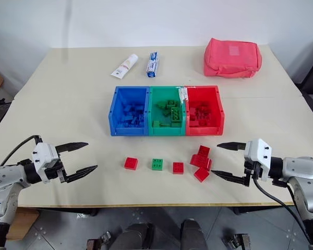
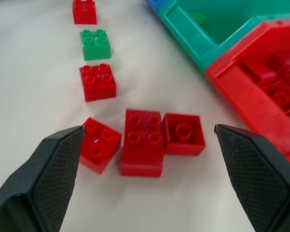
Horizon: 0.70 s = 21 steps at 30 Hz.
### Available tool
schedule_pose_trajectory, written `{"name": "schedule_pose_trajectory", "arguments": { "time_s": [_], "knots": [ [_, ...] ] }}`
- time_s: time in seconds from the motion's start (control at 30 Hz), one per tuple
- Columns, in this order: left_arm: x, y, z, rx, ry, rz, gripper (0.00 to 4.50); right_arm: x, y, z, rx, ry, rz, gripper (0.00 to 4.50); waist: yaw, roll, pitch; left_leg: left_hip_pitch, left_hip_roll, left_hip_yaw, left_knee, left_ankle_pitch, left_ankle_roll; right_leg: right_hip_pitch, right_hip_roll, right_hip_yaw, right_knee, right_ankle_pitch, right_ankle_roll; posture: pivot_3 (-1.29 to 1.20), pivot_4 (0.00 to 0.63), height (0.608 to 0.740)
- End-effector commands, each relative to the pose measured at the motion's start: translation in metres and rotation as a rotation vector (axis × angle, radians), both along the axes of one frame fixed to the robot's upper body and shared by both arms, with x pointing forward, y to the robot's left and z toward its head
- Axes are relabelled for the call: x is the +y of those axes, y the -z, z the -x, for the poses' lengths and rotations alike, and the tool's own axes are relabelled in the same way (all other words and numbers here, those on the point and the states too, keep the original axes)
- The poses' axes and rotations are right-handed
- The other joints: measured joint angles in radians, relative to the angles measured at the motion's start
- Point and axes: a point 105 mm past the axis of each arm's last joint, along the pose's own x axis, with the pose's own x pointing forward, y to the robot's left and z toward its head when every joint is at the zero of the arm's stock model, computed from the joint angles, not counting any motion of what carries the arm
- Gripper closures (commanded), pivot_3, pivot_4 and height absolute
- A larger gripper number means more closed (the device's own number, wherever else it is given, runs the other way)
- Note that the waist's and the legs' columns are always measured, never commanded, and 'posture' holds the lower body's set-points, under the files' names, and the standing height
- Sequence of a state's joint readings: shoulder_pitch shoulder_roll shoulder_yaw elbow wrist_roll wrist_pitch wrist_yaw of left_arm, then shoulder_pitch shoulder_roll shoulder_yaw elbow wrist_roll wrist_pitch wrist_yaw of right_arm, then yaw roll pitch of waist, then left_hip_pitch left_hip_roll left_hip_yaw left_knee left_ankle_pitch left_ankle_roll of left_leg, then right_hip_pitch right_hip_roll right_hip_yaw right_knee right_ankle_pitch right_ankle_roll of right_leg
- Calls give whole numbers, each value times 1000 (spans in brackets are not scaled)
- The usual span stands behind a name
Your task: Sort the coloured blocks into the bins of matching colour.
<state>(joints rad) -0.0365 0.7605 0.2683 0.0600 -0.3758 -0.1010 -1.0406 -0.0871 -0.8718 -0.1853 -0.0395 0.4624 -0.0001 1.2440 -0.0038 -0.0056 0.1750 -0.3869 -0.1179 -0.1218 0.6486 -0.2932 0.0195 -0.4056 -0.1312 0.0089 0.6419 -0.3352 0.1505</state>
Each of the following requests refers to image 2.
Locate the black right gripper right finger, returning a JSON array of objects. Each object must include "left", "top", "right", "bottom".
[{"left": 214, "top": 124, "right": 290, "bottom": 232}]

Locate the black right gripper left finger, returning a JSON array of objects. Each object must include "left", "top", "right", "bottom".
[{"left": 0, "top": 125, "right": 85, "bottom": 232}]

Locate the red square toy brick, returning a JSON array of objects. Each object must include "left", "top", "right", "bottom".
[
  {"left": 79, "top": 117, "right": 122, "bottom": 175},
  {"left": 79, "top": 63, "right": 117, "bottom": 102}
]

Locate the upturned red toy brick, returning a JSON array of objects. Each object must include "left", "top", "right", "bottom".
[{"left": 161, "top": 113, "right": 206, "bottom": 156}]

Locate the red plastic storage bin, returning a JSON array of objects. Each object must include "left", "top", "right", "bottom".
[{"left": 206, "top": 21, "right": 290, "bottom": 172}]

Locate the tall red toy brick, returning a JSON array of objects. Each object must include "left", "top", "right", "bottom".
[{"left": 121, "top": 109, "right": 165, "bottom": 177}]

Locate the green square toy brick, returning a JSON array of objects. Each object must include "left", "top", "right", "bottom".
[{"left": 80, "top": 29, "right": 111, "bottom": 61}]

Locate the green plastic storage bin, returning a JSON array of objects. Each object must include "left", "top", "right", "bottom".
[{"left": 158, "top": 0, "right": 290, "bottom": 73}]

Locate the red notched toy brick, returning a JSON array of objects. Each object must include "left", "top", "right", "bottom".
[{"left": 72, "top": 0, "right": 98, "bottom": 25}]

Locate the blue plastic storage bin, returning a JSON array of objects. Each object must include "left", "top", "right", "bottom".
[{"left": 145, "top": 0, "right": 169, "bottom": 12}]

